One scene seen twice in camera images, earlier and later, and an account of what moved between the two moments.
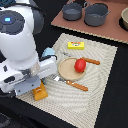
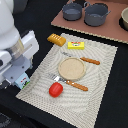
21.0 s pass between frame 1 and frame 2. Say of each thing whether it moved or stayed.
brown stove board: stayed
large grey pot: stayed
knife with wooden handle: stayed
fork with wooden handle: stayed
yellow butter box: stayed
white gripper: moved
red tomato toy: moved
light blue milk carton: moved
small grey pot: stayed
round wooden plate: stayed
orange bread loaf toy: moved
